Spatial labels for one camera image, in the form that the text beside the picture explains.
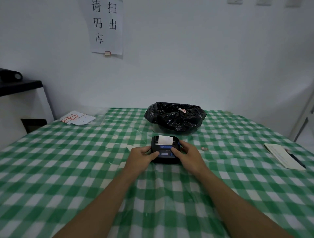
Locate white notebook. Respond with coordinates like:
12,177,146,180
264,143,306,171

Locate person's left forearm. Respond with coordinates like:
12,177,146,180
53,169,141,238

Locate person's right forearm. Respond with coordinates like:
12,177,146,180
196,167,295,238

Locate black pen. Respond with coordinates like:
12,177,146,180
285,149,307,169

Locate white cabinet with black top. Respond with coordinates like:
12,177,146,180
0,80,55,150

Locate black roll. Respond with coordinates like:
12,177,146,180
0,68,23,83

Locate black portable label printer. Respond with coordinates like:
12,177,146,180
150,135,182,164

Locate white red sticker sheets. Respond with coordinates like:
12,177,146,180
59,110,97,126

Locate white door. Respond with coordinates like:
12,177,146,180
289,87,314,143

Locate black bag lined bin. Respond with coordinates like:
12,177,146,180
144,102,207,134

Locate green white checkered tablecloth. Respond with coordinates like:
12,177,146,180
0,107,314,238

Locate person's left hand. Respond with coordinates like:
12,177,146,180
125,146,160,173

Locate white label paper strip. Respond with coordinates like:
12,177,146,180
158,135,174,146

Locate white paper wall notice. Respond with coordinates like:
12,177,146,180
78,0,123,55

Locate person's right hand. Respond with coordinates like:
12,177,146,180
171,140,207,175

